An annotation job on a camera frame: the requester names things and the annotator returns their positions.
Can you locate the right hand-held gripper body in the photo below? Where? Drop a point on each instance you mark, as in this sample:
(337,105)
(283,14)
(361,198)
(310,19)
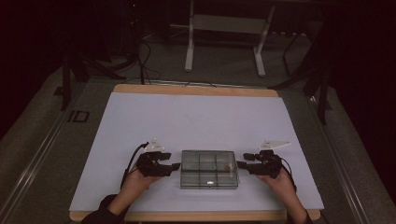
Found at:
(269,166)

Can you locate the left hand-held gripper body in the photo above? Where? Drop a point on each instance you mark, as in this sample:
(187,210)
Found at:
(152,166)

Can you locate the clear plastic compartment box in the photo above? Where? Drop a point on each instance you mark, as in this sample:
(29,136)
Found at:
(208,169)

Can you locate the person's left hand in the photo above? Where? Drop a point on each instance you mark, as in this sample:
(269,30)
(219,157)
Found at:
(140,182)

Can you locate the person's right hand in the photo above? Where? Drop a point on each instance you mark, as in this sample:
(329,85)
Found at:
(280,185)

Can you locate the pale table mat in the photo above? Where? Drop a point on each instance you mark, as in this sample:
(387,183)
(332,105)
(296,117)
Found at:
(193,124)

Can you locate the black stand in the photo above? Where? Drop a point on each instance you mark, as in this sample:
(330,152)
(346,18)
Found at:
(67,77)
(322,90)

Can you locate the white metal stand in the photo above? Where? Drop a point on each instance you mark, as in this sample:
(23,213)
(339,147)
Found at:
(227,25)

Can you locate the metal floor rail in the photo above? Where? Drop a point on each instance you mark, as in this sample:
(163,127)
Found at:
(34,161)
(339,168)

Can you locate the black rectangular floor bracket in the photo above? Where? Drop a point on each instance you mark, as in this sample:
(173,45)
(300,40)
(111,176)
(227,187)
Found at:
(78,116)

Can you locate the thin black tube frame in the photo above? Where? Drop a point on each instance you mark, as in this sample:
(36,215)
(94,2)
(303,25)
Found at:
(288,53)

